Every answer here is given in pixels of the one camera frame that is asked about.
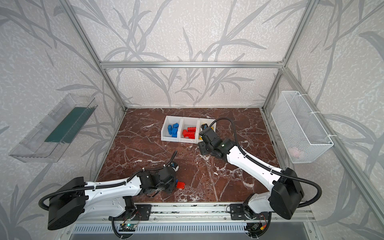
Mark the clear acrylic wall shelf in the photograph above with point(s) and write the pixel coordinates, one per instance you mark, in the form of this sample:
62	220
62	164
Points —
48	141

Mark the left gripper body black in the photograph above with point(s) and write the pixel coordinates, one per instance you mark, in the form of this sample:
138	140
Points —
171	182

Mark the red long lego brick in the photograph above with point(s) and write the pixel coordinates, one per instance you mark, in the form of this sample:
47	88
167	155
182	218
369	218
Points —
191	135

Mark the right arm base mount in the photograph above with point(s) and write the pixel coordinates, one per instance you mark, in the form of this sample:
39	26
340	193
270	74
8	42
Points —
238	212

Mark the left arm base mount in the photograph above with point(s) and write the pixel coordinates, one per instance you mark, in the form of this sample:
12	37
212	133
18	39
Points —
140	212

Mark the white three-compartment sorting bin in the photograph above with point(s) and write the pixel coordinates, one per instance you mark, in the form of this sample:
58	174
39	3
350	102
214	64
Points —
183	129

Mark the pink object in basket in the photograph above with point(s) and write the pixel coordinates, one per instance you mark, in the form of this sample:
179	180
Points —
296	153

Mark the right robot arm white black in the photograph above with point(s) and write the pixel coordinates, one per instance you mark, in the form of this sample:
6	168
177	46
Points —
286	192

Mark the white wire mesh basket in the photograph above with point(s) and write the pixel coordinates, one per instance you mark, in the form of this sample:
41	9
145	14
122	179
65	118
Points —
299	126

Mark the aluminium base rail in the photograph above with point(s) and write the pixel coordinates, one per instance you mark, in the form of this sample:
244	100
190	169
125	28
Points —
189	213

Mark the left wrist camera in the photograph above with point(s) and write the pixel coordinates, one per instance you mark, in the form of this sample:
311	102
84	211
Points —
175	166

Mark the green circuit board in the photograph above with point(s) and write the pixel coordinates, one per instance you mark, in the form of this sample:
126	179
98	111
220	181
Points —
128	227

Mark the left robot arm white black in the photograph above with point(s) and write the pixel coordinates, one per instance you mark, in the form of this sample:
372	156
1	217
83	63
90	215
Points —
78	200

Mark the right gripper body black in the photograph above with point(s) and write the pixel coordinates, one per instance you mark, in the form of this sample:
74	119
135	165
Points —
205	135

